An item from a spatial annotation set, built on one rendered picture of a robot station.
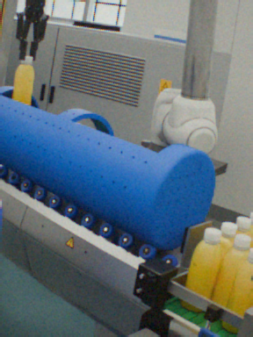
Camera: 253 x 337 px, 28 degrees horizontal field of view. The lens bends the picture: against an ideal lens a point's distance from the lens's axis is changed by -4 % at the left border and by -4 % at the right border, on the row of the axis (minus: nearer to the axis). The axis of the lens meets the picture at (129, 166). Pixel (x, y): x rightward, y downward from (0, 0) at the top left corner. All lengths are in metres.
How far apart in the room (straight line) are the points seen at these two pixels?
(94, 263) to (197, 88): 0.71
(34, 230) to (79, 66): 1.97
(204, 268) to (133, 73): 2.17
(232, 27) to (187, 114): 2.58
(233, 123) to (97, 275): 2.99
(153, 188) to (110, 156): 0.17
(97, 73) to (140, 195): 2.14
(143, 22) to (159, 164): 3.12
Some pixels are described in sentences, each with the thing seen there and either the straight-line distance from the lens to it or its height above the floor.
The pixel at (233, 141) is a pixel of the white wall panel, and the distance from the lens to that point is 4.33.
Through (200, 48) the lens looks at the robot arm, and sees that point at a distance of 1.80.
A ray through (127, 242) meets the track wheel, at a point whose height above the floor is 0.96.
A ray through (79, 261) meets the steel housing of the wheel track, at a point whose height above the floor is 0.85.
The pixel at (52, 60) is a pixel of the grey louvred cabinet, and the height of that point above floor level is 1.18.
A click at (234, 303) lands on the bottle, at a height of 0.98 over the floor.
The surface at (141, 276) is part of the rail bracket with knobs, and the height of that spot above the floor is 0.98.
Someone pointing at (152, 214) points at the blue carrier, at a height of 1.08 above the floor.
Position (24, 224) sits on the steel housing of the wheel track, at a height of 0.85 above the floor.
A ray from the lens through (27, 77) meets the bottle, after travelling 1.84.
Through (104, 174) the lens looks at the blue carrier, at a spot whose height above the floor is 1.13.
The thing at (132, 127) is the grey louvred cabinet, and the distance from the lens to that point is 3.26.
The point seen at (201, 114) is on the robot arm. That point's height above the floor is 1.26.
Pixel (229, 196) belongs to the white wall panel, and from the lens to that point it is 4.41.
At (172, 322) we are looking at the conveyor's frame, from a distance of 1.22.
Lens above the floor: 1.54
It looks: 16 degrees down
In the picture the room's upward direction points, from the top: 10 degrees clockwise
